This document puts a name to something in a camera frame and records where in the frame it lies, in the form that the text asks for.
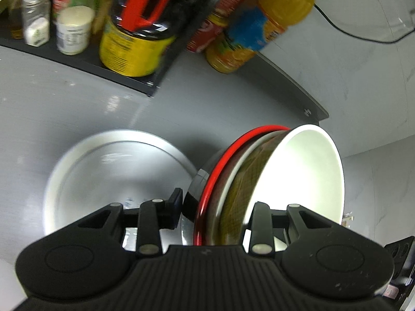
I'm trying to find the red rimmed bowl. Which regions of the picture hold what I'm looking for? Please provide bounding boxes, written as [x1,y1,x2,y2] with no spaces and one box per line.
[181,125,288,245]

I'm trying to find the white plate with blue logo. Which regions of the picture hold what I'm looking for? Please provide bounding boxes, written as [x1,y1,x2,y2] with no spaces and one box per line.
[43,130,197,235]

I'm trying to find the white bowl with green pattern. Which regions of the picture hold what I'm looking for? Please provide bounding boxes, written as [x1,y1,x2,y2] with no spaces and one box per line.
[215,124,345,245]

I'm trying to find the white label seasoning jar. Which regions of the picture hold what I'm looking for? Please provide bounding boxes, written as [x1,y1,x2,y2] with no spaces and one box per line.
[56,6,95,55]

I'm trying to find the black metal spice rack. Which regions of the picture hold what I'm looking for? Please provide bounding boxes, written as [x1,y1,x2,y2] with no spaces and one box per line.
[1,0,219,96]

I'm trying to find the red drink can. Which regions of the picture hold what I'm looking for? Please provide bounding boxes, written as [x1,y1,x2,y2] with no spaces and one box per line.
[186,0,245,53]

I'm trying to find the orange juice bottle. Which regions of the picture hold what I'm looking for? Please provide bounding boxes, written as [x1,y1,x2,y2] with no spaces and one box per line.
[205,0,315,74]

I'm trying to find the small white seasoning shaker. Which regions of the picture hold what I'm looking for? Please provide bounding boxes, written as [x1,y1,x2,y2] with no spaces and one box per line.
[22,0,51,47]

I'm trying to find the yellow oil bottle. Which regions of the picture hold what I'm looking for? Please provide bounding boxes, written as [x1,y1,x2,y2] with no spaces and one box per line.
[8,0,39,39]

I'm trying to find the black power cable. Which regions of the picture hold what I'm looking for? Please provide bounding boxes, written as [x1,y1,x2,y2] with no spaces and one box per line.
[312,3,415,44]

